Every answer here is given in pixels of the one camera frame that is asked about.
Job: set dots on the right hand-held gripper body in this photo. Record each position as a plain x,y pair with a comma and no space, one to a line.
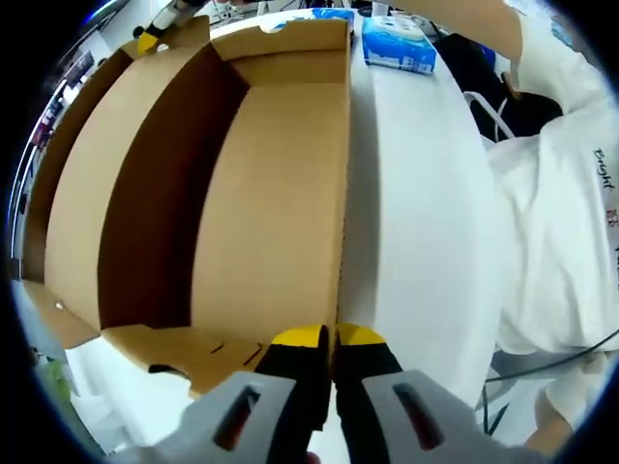
188,7

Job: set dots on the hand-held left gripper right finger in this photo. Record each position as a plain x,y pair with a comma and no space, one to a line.
387,411

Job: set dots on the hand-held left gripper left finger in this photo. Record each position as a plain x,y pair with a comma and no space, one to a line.
290,401

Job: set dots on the light blue wet wipes pack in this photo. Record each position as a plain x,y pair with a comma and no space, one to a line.
329,14

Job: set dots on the brown cardboard shoe box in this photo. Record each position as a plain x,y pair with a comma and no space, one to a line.
97,217

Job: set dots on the blue soft tissue pack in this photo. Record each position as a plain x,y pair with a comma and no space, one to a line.
396,43

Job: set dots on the person's left hand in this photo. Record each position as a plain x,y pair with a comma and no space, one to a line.
313,458

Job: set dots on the dark hanging screen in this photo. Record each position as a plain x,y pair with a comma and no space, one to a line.
78,67

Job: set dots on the green plant in white pot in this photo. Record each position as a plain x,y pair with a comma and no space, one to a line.
57,382

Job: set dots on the person's white shirt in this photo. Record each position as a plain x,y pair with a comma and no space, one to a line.
556,217

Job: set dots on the white chair frame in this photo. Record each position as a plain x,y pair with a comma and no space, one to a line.
498,121

